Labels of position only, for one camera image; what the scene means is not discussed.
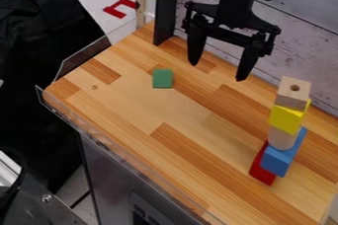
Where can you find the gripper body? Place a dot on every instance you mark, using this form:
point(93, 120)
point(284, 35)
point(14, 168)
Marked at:
point(236, 12)

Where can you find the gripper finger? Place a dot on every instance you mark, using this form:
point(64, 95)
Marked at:
point(247, 61)
point(195, 46)

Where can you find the green cube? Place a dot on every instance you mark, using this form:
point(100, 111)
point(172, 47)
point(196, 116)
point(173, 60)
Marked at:
point(162, 78)

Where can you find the wooden cube with hole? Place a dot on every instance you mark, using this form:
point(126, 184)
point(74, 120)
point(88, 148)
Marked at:
point(293, 93)

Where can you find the yellow block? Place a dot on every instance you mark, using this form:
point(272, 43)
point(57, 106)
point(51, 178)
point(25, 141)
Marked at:
point(288, 117)

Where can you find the wooden cylinder block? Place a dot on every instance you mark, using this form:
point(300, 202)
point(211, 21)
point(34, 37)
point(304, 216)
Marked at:
point(282, 138)

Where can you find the blue block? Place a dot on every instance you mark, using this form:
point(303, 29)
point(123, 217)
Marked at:
point(281, 158)

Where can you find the red block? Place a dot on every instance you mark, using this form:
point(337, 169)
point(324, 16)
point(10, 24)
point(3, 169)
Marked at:
point(261, 171)

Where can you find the black cloth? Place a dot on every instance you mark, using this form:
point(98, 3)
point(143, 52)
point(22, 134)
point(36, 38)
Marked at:
point(35, 81)

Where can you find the black post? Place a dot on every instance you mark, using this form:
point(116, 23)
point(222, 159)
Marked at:
point(165, 7)

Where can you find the red bracket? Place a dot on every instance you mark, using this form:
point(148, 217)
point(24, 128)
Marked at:
point(119, 8)

